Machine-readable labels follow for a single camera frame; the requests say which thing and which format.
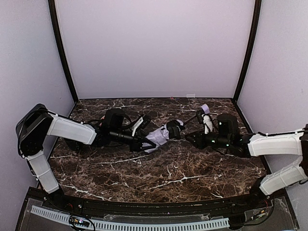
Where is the left black corner post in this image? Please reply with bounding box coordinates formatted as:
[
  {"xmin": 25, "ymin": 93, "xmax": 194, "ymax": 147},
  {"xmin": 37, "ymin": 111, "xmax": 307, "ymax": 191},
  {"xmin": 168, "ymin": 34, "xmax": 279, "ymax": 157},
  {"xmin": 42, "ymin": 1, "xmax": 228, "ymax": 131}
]
[{"xmin": 48, "ymin": 0, "xmax": 79, "ymax": 104}]

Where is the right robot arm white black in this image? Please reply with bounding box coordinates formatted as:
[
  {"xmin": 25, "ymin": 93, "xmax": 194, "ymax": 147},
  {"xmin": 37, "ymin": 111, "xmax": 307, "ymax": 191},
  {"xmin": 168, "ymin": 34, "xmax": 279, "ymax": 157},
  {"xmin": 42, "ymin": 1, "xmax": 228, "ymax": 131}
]
[{"xmin": 185, "ymin": 125, "xmax": 308, "ymax": 197}]

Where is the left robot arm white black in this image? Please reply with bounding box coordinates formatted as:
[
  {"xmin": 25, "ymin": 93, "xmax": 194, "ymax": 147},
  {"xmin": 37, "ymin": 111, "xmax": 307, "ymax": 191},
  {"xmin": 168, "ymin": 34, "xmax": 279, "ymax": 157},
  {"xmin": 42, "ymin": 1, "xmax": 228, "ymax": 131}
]
[{"xmin": 15, "ymin": 103, "xmax": 156, "ymax": 194}]

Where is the black cup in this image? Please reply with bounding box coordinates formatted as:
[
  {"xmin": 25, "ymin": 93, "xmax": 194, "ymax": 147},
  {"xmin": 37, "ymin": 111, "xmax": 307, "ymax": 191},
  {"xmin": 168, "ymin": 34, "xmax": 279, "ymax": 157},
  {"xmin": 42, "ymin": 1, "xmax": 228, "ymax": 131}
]
[{"xmin": 64, "ymin": 139, "xmax": 83, "ymax": 152}]

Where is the lavender folding umbrella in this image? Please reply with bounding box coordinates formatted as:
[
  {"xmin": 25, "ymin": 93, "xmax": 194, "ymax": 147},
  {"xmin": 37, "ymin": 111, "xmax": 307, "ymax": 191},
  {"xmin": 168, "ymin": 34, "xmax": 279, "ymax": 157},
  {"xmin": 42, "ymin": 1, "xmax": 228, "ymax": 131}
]
[{"xmin": 145, "ymin": 104, "xmax": 213, "ymax": 153}]

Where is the black corner post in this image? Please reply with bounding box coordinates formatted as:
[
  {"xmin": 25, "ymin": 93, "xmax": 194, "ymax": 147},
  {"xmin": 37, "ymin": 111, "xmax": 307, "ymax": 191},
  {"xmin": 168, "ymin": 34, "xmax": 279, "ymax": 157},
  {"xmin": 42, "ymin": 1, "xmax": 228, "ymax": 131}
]
[
  {"xmin": 232, "ymin": 0, "xmax": 262, "ymax": 104},
  {"xmin": 48, "ymin": 0, "xmax": 79, "ymax": 104}
]

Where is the black front table rail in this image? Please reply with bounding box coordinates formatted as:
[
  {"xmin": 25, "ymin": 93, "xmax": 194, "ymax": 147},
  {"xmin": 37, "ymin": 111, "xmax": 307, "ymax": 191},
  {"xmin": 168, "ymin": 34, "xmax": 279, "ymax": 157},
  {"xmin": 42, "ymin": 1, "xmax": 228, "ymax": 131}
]
[{"xmin": 26, "ymin": 187, "xmax": 275, "ymax": 217}]

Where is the grey slotted cable duct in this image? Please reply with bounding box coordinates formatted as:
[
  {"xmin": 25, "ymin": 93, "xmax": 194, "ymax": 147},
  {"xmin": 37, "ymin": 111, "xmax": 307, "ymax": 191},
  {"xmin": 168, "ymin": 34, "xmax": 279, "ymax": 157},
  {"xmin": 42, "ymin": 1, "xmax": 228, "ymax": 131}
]
[{"xmin": 30, "ymin": 205, "xmax": 230, "ymax": 231}]

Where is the right black corner post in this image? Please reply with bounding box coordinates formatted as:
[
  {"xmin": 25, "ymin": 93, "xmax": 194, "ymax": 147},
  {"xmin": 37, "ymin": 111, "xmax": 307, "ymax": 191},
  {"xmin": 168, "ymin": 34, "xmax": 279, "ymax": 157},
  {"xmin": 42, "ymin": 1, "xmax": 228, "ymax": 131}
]
[{"xmin": 232, "ymin": 0, "xmax": 262, "ymax": 104}]

